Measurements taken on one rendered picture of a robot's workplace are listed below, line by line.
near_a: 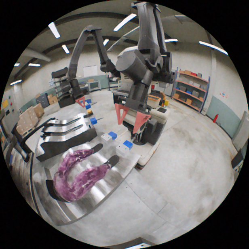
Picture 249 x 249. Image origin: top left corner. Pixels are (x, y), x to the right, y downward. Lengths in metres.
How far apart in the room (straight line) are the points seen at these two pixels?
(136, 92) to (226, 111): 5.35
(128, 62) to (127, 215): 0.48
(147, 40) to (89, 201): 0.53
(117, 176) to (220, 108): 5.34
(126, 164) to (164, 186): 1.04
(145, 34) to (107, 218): 0.65
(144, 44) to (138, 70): 0.13
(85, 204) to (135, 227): 0.22
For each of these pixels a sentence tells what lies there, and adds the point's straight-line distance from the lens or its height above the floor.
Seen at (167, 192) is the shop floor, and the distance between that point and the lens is 1.31.
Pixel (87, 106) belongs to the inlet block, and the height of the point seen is 0.97.
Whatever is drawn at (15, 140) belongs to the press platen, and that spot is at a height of 1.01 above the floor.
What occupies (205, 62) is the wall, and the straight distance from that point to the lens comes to 5.64.
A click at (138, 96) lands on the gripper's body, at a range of 0.21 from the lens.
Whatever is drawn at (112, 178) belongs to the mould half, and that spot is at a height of 0.87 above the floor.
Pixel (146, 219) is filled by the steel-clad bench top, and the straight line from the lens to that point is 0.39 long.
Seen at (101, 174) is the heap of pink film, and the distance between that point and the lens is 0.28.
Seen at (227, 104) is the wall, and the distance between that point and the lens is 5.41.
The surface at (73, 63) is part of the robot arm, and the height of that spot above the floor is 1.28.
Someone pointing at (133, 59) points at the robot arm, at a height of 1.19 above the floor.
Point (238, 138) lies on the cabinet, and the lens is 5.59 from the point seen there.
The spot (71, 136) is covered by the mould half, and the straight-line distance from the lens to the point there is 0.48.
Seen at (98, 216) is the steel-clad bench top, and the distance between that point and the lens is 0.39.
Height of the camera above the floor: 1.16
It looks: 38 degrees down
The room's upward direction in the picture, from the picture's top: straight up
